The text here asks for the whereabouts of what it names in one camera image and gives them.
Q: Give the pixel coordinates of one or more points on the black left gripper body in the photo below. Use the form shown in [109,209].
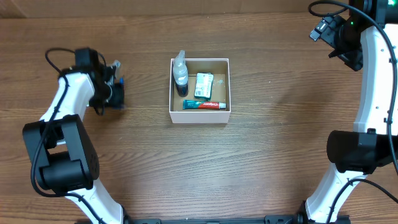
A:
[110,94]

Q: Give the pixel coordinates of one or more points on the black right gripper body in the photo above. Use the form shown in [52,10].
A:
[347,43]

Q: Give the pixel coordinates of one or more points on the clear bottle dark liquid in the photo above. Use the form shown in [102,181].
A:
[180,73]

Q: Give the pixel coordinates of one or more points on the red green toothpaste tube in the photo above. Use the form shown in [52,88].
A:
[192,104]

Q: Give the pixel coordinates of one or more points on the green white soap bar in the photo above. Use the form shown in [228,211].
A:
[203,86]

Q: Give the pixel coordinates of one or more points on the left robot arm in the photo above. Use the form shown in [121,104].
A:
[64,163]

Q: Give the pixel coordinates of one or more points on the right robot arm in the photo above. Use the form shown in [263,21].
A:
[367,42]

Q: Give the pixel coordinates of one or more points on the white cardboard box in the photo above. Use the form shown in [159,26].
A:
[221,92]

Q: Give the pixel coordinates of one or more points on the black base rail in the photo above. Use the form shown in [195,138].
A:
[268,219]

